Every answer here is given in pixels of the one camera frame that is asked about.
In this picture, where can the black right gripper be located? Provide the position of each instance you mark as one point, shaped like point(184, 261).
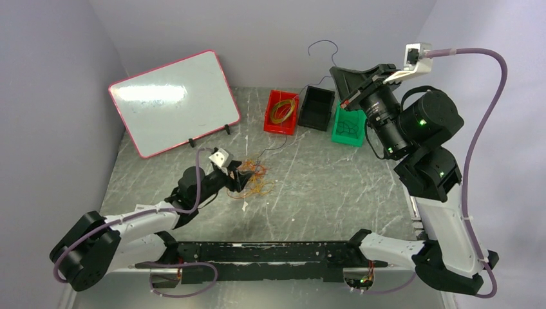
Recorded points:
point(351, 85)

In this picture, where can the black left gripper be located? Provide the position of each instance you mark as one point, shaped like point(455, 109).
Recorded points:
point(239, 177)

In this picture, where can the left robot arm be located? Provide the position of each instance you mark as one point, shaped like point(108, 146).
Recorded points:
point(97, 245)

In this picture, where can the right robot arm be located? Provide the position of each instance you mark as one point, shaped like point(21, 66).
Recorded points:
point(450, 259)

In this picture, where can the black plastic bin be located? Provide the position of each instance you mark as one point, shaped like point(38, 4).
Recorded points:
point(316, 110)

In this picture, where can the green plastic bin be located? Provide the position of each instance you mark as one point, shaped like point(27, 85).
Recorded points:
point(349, 128)

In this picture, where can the red plastic bin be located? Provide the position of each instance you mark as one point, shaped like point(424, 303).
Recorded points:
point(281, 112)

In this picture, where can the pink framed whiteboard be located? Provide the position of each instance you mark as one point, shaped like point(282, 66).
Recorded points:
point(175, 104)

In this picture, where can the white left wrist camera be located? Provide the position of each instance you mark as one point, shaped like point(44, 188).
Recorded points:
point(221, 158)

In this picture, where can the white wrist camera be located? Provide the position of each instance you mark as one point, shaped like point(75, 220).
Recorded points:
point(415, 63)
point(221, 158)

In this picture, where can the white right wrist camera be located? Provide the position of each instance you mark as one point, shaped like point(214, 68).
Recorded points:
point(415, 63)

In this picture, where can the aluminium rail frame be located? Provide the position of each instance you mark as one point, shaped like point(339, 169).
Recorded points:
point(98, 245)

